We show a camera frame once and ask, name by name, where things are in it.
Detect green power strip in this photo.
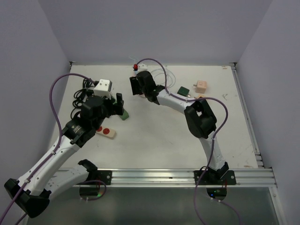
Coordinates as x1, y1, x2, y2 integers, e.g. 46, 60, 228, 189
112, 98, 129, 121

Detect beige power strip red sockets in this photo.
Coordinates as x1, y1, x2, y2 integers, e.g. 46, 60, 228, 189
96, 126, 116, 139

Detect dark green cube adapter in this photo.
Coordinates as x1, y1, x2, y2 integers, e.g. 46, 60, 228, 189
177, 86, 191, 98

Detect black power strip cord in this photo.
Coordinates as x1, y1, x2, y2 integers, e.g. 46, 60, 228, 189
70, 106, 83, 120

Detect pink cube adapter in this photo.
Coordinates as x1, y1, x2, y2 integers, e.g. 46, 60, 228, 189
193, 80, 208, 94

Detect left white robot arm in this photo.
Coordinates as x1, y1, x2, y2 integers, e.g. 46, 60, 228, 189
4, 93, 124, 218

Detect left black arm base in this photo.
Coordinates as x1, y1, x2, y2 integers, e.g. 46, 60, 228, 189
78, 159, 112, 201

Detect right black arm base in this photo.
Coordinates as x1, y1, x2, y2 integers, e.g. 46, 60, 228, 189
193, 162, 237, 200

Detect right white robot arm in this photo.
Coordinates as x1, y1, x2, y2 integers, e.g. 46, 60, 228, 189
129, 71, 229, 184

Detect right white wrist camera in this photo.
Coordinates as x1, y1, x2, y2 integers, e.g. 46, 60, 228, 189
133, 63, 148, 73

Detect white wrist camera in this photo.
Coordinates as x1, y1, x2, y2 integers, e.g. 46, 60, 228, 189
93, 79, 113, 99
133, 63, 148, 73

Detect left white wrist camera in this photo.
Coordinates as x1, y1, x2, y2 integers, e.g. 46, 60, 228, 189
93, 79, 113, 99

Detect light blue coiled cable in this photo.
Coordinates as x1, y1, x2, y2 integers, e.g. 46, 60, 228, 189
128, 56, 176, 89

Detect black cord of green strip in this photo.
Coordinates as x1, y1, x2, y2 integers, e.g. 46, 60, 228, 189
73, 78, 94, 108

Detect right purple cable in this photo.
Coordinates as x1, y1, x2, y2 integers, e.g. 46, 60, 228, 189
137, 58, 242, 225

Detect purple cable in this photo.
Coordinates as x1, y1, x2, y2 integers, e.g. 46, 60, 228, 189
137, 58, 242, 225
0, 73, 98, 225

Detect aluminium frame rail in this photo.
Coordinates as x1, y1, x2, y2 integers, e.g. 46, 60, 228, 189
30, 167, 277, 188

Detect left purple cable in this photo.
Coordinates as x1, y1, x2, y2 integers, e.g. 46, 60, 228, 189
0, 73, 98, 225

